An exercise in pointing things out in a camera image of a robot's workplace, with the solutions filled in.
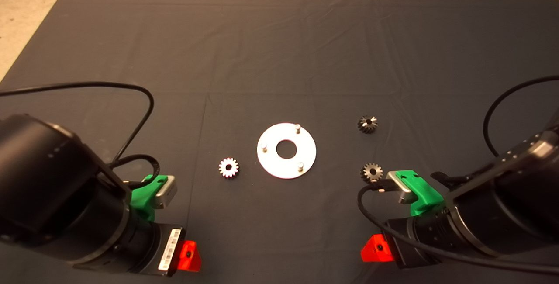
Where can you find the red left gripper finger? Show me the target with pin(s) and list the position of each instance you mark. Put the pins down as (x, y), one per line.
(188, 258)

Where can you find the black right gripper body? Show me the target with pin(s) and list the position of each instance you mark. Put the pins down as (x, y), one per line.
(404, 242)

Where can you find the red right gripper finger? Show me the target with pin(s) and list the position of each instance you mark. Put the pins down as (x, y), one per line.
(376, 251)

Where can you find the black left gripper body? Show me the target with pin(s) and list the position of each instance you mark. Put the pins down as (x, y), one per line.
(150, 249)

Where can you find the small steel planetary gear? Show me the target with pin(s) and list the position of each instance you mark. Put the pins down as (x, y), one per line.
(376, 175)
(223, 168)
(371, 129)

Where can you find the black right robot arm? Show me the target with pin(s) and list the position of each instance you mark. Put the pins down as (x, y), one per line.
(502, 205)

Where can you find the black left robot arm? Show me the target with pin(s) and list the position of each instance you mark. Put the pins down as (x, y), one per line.
(43, 174)

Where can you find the round metal carrier plate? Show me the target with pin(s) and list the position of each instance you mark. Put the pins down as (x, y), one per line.
(270, 161)

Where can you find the dark grey table cloth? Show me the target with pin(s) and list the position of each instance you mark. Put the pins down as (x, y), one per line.
(279, 57)

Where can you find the green left camera mount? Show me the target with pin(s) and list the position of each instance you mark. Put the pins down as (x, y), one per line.
(142, 199)

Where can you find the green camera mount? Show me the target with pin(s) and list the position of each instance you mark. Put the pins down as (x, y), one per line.
(142, 199)
(421, 192)

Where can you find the green right camera mount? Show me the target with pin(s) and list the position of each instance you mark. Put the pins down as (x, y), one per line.
(421, 192)

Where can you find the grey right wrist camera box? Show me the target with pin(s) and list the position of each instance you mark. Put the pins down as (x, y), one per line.
(399, 188)

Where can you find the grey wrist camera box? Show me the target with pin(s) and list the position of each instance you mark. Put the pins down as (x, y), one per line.
(166, 192)
(399, 188)

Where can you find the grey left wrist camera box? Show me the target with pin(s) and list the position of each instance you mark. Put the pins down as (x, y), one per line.
(166, 192)

